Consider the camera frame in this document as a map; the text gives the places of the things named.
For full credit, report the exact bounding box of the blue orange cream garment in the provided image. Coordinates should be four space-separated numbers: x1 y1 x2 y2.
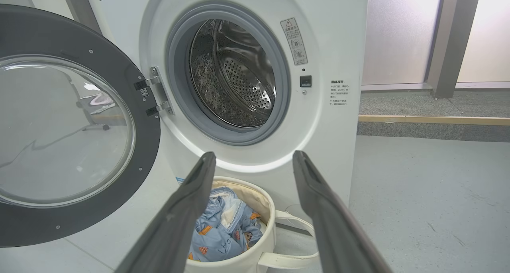
235 207 264 249

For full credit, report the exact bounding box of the light blue printed garment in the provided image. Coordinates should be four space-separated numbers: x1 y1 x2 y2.
187 187 255 262

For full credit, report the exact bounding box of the washing machine drum with clothes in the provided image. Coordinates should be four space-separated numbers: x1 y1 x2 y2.
189 19 276 128

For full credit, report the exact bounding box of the round dark washer door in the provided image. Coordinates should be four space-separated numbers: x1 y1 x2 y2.
0 4 161 247

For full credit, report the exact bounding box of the white front-load washing machine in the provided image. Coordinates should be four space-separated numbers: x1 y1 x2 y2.
60 0 369 236

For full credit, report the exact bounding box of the grey metal partition post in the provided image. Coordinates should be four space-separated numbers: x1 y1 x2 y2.
424 0 483 99

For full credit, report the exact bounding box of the grey warning sticker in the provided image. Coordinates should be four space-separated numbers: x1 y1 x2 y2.
280 18 308 65

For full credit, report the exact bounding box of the cream canvas laundry basket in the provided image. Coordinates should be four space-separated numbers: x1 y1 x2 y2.
184 176 320 273

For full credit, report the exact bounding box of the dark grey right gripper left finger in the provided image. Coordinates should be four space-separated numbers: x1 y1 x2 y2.
116 151 217 273

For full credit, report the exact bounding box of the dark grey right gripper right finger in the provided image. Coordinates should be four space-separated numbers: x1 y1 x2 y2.
293 150 393 273

